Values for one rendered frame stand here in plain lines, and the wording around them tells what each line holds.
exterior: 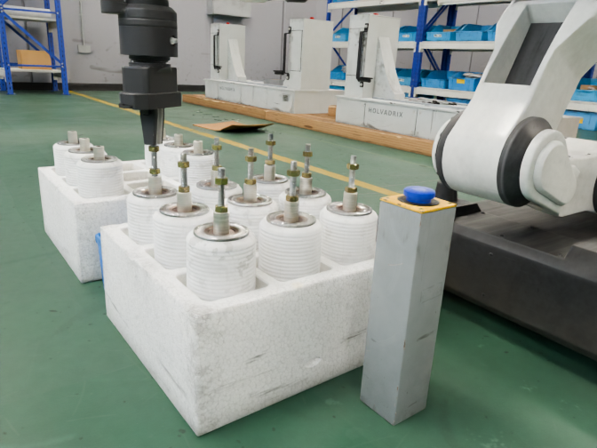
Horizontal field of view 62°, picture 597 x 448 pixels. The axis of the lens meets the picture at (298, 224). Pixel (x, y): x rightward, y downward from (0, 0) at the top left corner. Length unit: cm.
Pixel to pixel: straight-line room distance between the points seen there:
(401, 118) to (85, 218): 239
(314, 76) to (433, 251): 359
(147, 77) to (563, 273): 73
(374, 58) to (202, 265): 305
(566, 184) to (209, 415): 64
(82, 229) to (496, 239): 83
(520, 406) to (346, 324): 29
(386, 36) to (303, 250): 304
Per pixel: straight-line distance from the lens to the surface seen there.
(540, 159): 82
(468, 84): 616
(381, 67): 358
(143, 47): 82
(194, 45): 760
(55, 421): 79
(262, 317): 68
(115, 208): 114
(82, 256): 115
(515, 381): 92
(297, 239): 71
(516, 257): 95
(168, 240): 76
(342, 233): 78
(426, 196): 64
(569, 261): 93
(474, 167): 84
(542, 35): 98
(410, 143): 306
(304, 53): 411
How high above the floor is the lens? 48
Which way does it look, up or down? 18 degrees down
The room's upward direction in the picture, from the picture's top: 3 degrees clockwise
